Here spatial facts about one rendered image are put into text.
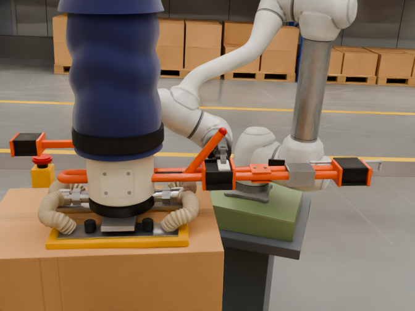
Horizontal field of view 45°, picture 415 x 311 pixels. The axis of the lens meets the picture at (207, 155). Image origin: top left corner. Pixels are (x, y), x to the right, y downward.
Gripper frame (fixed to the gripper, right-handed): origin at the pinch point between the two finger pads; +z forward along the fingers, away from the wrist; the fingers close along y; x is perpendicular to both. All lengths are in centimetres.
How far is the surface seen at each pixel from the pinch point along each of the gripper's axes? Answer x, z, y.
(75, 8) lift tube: 34, 10, -41
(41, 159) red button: 60, -48, 16
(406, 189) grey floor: -186, -272, 120
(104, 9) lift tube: 28, 12, -41
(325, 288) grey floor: -76, -124, 120
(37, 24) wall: 273, -831, 57
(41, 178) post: 60, -47, 23
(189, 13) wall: -1, -840, 26
